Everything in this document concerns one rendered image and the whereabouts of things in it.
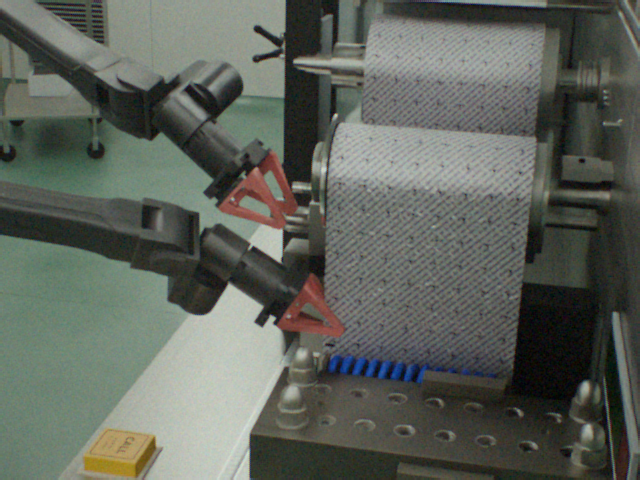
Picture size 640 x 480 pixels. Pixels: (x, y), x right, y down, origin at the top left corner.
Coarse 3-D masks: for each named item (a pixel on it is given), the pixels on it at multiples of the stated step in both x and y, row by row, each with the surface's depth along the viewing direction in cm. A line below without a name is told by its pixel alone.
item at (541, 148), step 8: (536, 144) 118; (544, 144) 118; (536, 152) 117; (544, 152) 116; (536, 160) 116; (544, 160) 116; (536, 168) 115; (544, 168) 115; (320, 176) 119; (536, 176) 115; (544, 176) 115; (536, 184) 115; (536, 192) 115; (536, 200) 115; (536, 208) 115; (536, 216) 116; (528, 224) 117; (536, 224) 116; (528, 232) 118; (536, 232) 117
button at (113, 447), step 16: (112, 432) 129; (128, 432) 129; (96, 448) 125; (112, 448) 125; (128, 448) 125; (144, 448) 125; (96, 464) 124; (112, 464) 123; (128, 464) 123; (144, 464) 125
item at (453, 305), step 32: (352, 256) 121; (384, 256) 120; (416, 256) 120; (448, 256) 119; (480, 256) 118; (512, 256) 117; (352, 288) 123; (384, 288) 122; (416, 288) 121; (448, 288) 120; (480, 288) 119; (512, 288) 118; (352, 320) 124; (384, 320) 123; (416, 320) 122; (448, 320) 122; (480, 320) 121; (512, 320) 120; (352, 352) 126; (384, 352) 125; (416, 352) 124; (448, 352) 123; (480, 352) 122; (512, 352) 121
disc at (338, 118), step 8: (336, 120) 121; (344, 120) 127; (336, 128) 122; (328, 136) 119; (328, 144) 118; (328, 152) 118; (328, 160) 119; (328, 168) 119; (320, 184) 118; (320, 192) 118; (320, 200) 119; (320, 208) 119
